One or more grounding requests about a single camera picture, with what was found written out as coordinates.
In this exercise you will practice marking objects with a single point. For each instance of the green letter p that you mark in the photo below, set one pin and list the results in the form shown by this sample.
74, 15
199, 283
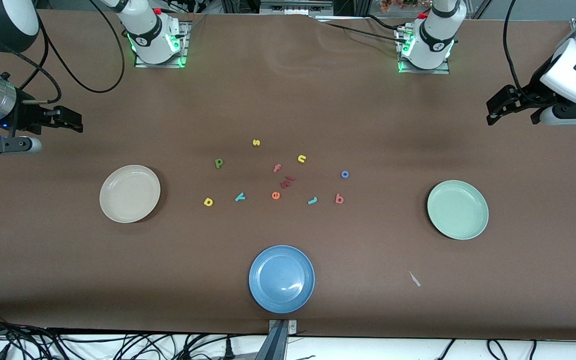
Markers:
217, 162

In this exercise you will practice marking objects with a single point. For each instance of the black power plug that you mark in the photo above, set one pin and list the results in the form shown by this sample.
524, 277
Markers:
228, 350

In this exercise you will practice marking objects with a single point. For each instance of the yellow letter d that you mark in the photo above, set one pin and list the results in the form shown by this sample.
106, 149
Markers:
206, 202

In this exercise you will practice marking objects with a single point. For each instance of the brown table cover sheet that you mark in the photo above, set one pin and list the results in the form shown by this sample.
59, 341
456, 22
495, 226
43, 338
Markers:
288, 100

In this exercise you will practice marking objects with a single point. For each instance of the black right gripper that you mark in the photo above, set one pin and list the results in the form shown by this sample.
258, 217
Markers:
29, 116

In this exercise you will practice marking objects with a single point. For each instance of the white paper scrap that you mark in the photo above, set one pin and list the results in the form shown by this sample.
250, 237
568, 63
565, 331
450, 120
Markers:
414, 279

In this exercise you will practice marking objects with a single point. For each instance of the beige plate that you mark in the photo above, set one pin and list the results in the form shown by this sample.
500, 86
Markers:
129, 194

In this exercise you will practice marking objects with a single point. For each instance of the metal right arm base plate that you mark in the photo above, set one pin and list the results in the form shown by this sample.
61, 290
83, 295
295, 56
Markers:
184, 45

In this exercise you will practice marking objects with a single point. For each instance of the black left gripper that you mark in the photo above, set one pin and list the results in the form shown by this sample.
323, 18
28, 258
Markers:
527, 95

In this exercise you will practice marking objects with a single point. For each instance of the light green plate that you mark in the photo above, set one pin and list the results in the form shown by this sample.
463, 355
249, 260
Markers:
458, 210

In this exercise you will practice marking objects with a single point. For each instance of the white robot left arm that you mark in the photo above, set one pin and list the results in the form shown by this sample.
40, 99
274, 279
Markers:
433, 45

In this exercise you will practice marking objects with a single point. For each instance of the silver aluminium frame bar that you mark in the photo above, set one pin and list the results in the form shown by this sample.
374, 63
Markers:
295, 7

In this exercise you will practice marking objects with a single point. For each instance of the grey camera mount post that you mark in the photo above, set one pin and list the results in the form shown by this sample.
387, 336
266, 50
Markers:
278, 345

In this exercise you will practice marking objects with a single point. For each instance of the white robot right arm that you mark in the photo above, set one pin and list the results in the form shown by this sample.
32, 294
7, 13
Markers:
153, 40

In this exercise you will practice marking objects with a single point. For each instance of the pink letter f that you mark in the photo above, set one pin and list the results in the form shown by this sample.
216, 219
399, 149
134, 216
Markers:
277, 168

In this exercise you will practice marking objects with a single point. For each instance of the yellow letter n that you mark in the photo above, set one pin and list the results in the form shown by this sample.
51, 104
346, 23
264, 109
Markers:
302, 159

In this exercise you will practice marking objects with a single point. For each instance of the dark red foam letter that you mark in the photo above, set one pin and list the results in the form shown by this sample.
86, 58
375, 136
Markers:
284, 184

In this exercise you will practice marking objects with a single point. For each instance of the red letter b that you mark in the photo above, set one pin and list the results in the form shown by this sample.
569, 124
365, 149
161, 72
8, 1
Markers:
337, 196

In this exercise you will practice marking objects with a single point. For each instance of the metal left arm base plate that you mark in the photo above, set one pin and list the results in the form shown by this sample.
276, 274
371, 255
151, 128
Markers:
443, 71

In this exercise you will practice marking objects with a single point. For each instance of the teal letter y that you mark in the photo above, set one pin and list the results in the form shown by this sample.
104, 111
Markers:
239, 198

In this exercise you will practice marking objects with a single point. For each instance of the teal letter l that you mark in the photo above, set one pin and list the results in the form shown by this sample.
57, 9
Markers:
313, 201

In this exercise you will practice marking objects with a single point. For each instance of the orange flowers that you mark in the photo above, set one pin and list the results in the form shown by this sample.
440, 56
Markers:
393, 5

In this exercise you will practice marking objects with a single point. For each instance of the blue plate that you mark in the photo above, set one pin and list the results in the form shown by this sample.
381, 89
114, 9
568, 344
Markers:
281, 279

